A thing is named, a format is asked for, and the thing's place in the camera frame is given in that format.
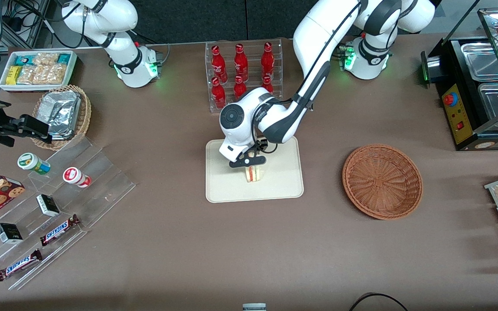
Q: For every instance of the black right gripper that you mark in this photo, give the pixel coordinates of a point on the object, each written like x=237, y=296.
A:
x=10, y=128

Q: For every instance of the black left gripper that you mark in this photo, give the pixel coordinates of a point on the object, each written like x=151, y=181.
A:
x=262, y=144

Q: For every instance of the triangular sandwich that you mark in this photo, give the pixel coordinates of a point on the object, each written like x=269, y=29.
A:
x=254, y=174

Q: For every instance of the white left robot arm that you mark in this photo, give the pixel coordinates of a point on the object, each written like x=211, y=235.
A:
x=318, y=43

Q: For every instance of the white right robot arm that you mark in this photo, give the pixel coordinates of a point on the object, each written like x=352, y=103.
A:
x=119, y=19

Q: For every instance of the cream plastic tray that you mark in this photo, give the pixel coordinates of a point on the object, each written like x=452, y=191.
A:
x=283, y=181

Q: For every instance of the light wicker basket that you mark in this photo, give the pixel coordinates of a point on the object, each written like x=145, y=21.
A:
x=84, y=116

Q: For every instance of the brown round wicker basket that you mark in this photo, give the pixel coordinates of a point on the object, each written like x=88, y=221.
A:
x=382, y=181

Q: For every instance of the silver foil pack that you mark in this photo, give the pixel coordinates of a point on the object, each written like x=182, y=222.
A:
x=61, y=112

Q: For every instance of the green lid cup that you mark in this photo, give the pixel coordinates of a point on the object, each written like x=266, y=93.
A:
x=30, y=162

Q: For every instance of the clear bag of crackers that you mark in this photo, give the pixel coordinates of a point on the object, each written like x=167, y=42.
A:
x=41, y=74
x=46, y=59

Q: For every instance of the white snack bin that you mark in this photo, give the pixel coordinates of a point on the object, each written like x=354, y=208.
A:
x=2, y=84

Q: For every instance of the red lid cup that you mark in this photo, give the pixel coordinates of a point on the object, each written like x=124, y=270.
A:
x=74, y=176

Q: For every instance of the yellow snack packet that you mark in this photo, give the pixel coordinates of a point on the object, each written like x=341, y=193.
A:
x=13, y=75

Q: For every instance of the teal snack packet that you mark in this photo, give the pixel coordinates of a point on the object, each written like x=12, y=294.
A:
x=63, y=58
x=23, y=59

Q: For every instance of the small black box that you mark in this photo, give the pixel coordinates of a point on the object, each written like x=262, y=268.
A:
x=9, y=233
x=48, y=205

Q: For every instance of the red cola bottle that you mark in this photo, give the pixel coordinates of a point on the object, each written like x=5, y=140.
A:
x=218, y=65
x=240, y=88
x=267, y=84
x=218, y=96
x=267, y=61
x=241, y=64

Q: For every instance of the clear acrylic stepped display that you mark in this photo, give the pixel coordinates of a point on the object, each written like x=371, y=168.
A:
x=102, y=181

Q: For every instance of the snickers bar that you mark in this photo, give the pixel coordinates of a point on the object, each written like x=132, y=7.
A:
x=59, y=230
x=19, y=265

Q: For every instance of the clear acrylic bottle rack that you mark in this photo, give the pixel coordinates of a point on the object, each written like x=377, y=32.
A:
x=275, y=47

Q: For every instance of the black food warmer machine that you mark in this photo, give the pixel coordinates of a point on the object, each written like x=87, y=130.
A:
x=461, y=129

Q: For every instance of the grey camera stand top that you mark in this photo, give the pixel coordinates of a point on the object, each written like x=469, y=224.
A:
x=254, y=307

